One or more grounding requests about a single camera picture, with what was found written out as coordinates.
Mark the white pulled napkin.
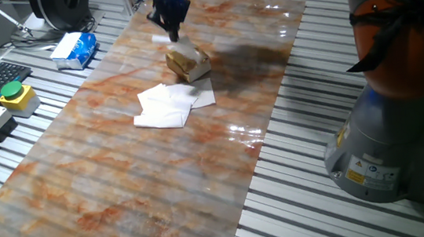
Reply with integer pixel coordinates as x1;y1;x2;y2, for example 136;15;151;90
150;27;209;68

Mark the golden napkin box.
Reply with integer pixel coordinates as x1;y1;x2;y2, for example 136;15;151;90
164;46;214;87

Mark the white loose napkin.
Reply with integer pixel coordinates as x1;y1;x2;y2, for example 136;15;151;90
164;77;217;112
130;79;202;133

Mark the blue white tissue pack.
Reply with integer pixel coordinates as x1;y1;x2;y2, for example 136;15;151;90
48;29;101;74

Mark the black round device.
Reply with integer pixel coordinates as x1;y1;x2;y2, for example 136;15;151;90
28;0;93;35

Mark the silver metal rod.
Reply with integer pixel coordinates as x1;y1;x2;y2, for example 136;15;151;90
0;0;35;42

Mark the green button yellow box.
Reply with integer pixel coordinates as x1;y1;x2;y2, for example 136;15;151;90
0;78;42;121

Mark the orange marble pattern mat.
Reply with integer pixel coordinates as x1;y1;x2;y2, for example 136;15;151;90
0;0;331;237

